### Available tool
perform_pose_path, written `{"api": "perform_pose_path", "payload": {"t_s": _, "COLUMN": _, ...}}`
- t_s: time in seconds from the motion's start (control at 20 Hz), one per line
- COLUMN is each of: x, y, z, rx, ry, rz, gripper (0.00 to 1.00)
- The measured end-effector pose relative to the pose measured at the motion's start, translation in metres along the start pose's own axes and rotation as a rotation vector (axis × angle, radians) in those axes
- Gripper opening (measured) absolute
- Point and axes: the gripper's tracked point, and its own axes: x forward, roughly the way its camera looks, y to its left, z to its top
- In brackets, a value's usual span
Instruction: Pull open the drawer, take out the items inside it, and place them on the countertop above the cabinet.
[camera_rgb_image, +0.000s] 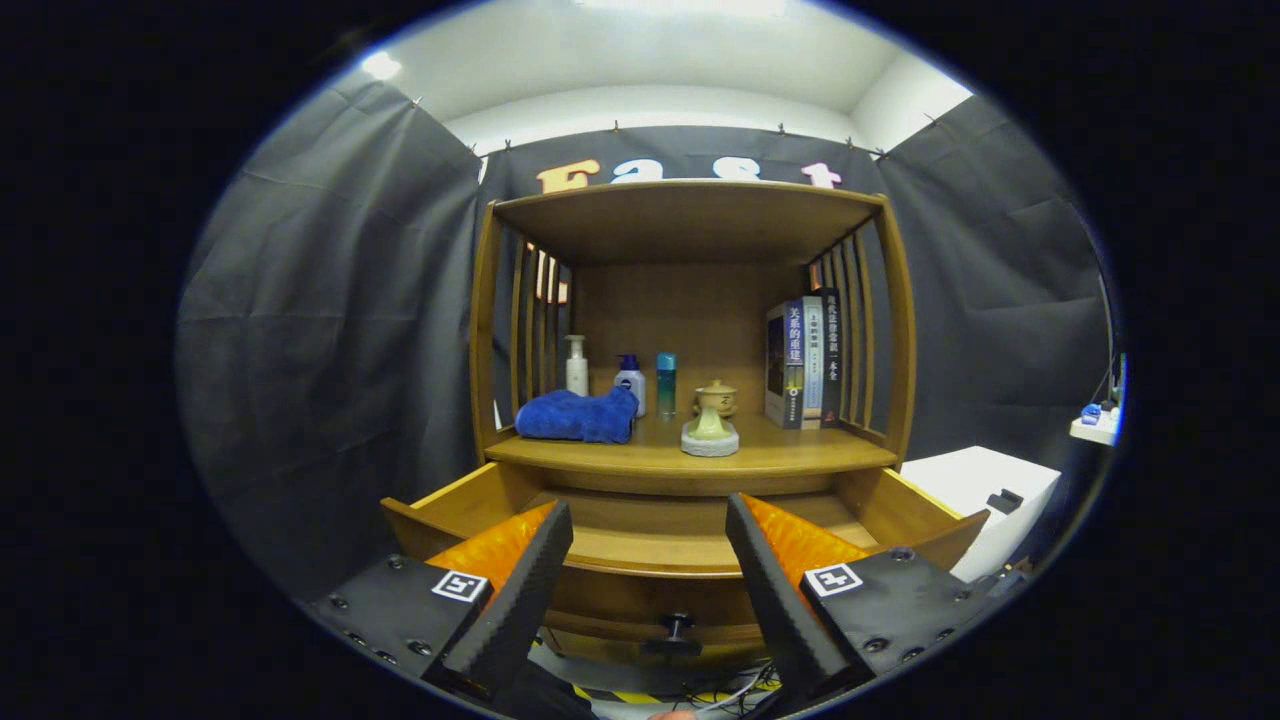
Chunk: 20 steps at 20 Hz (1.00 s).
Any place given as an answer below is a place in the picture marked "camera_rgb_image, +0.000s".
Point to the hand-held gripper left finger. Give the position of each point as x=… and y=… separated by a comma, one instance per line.
x=525, y=600

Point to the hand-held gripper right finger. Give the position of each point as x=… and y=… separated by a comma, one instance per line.
x=770, y=600

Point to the wooden drawer with black knob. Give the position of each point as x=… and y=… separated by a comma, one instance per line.
x=650, y=600

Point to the pale green ceramic ornament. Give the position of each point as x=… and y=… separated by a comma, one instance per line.
x=710, y=425

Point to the wooden countertop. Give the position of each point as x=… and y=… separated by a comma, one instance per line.
x=790, y=445

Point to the white side cabinet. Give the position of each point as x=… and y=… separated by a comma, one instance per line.
x=960, y=475

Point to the wooden cabinet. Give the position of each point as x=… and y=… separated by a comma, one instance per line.
x=690, y=320

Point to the yellow black hazard tape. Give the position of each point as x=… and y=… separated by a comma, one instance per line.
x=625, y=697

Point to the blue towel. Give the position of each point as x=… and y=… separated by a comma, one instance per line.
x=575, y=415

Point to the beige lidded teacup with saucer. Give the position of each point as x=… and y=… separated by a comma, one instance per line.
x=724, y=389

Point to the white pump bottle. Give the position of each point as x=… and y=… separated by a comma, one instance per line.
x=577, y=375

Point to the book with blue spine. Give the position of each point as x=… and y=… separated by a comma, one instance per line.
x=785, y=365

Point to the teal bottle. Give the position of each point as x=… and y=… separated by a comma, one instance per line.
x=666, y=385

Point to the white lotion bottle blue cap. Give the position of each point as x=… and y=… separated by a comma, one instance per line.
x=631, y=385

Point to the book with black spine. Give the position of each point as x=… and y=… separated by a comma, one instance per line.
x=831, y=355

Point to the black plastic clip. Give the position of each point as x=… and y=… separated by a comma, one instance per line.
x=1003, y=500

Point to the white wall shelf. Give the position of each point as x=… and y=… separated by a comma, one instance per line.
x=1095, y=432

